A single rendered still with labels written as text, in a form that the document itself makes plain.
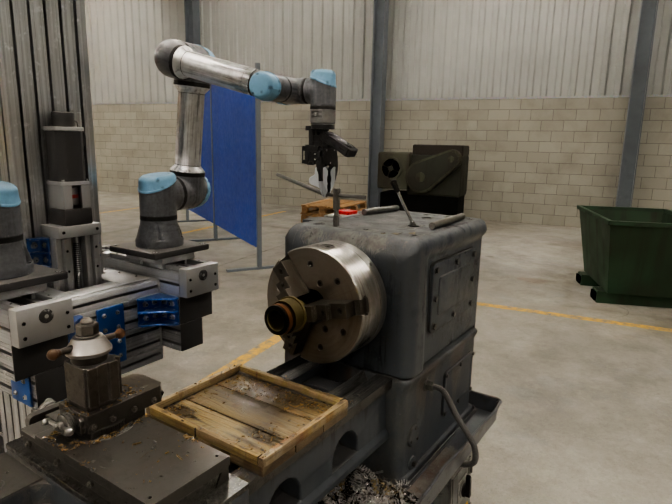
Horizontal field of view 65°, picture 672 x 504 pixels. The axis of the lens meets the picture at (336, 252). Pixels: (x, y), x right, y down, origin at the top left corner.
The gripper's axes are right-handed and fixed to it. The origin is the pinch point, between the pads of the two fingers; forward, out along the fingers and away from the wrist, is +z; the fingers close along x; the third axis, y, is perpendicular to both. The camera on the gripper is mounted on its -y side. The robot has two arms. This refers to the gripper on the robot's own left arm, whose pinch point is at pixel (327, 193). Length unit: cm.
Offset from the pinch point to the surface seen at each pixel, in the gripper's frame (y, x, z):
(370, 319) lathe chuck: -27.6, 19.7, 28.9
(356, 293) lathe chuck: -25.7, 23.6, 21.5
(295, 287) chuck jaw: -9.9, 27.8, 21.7
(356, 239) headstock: -14.5, 6.2, 11.7
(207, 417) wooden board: -7, 55, 47
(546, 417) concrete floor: -37, -166, 135
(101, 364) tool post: -8, 81, 25
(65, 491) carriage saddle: -9, 90, 44
